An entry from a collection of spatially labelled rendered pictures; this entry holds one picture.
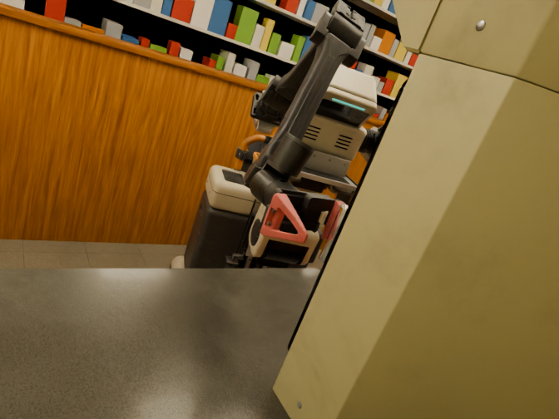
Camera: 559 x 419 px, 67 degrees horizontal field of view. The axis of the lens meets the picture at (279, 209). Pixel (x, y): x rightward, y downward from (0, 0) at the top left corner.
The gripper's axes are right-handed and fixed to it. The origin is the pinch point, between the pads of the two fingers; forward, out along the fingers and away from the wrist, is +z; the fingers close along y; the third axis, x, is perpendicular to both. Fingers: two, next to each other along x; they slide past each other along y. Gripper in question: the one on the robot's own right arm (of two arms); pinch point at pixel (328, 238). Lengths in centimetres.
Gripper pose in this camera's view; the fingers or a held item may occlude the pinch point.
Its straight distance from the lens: 60.7
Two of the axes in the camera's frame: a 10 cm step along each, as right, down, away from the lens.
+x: -3.3, 8.9, 3.1
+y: 8.0, 0.8, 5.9
